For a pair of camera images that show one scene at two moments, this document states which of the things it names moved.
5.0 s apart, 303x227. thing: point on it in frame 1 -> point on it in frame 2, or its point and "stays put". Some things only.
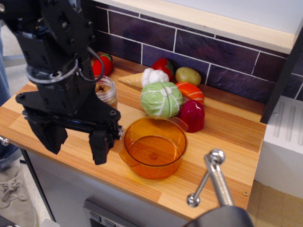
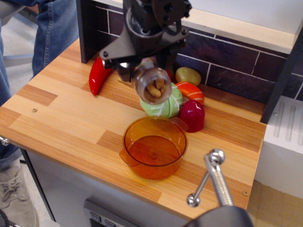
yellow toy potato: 185,74 stays put
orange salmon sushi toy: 191,92 stays put
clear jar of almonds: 105,88 -> 152,84
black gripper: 66,97 -> 144,38
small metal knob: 5,142 stays put
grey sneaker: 16,204 stays put
